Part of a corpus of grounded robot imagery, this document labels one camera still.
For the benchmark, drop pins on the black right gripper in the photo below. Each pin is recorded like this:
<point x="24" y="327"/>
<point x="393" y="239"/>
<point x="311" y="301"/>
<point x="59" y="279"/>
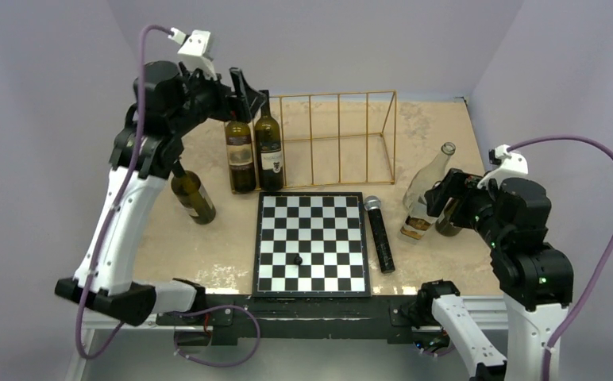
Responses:
<point x="460" y="183"/>

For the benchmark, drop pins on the dark bottle far right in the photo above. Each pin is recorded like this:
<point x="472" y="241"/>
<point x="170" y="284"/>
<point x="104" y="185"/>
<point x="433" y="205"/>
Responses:
<point x="444" y="225"/>

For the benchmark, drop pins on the dark green wine bottle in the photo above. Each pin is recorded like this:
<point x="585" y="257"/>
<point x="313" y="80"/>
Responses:
<point x="268" y="148"/>

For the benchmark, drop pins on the black white chessboard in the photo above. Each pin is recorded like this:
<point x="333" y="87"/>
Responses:
<point x="327" y="230"/>

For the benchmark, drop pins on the clear square liquor bottle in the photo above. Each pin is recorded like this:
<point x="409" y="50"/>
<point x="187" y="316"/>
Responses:
<point x="417" y="222"/>

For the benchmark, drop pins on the gold wire wine rack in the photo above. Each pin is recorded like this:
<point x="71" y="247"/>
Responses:
<point x="338" y="138"/>

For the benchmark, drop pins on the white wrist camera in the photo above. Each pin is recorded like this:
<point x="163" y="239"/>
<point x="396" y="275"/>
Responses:
<point x="506" y="164"/>
<point x="196" y="50"/>

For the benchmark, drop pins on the green Primitivo wine bottle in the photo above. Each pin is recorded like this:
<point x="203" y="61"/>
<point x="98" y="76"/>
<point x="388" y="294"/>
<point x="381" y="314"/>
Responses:
<point x="240" y="156"/>

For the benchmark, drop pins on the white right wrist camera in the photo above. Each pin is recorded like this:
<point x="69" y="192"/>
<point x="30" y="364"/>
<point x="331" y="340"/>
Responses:
<point x="506" y="164"/>

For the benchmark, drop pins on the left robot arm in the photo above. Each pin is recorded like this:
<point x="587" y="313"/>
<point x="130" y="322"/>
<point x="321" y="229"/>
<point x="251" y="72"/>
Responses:
<point x="170" y="101"/>

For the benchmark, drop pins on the clear glass bottle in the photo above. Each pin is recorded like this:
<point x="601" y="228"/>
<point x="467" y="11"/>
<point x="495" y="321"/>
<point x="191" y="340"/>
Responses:
<point x="427" y="176"/>

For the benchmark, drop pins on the black handheld microphone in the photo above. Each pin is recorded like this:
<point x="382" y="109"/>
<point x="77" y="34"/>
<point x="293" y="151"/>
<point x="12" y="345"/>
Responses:
<point x="372" y="205"/>

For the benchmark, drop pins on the green wine bottle far left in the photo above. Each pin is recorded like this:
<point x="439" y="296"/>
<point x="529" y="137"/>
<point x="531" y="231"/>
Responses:
<point x="192" y="195"/>

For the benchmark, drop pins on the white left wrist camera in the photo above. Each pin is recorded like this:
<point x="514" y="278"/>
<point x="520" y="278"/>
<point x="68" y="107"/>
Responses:
<point x="196" y="50"/>

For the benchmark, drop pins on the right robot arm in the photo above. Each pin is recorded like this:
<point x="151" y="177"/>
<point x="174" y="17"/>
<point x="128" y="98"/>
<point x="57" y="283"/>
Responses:
<point x="535" y="278"/>

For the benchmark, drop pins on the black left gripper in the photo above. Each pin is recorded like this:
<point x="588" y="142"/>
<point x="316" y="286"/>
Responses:
<point x="227" y="109"/>

